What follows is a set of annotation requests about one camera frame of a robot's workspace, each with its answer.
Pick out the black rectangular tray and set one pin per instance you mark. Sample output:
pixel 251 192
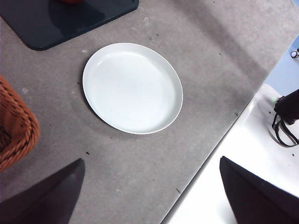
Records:
pixel 63 21

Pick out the red tomato with green calyx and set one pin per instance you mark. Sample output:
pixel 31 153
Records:
pixel 69 1

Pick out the brown wicker basket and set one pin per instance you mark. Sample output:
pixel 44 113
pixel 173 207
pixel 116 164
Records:
pixel 16 130

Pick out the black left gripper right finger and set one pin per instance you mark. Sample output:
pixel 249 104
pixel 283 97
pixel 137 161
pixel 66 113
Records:
pixel 257 200

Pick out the pale grey round plate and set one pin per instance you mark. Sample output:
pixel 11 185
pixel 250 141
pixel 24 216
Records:
pixel 130 88

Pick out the small round metal fitting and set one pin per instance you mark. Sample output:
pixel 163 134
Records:
pixel 294 53

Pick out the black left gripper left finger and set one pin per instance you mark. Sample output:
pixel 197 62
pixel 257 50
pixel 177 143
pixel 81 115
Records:
pixel 42 198

